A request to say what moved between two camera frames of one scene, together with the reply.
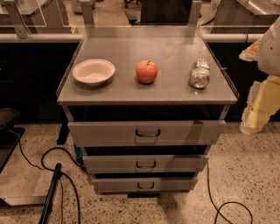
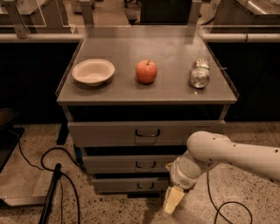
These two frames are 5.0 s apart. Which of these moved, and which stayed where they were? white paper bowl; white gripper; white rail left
Moved: white gripper
Stayed: white paper bowl; white rail left
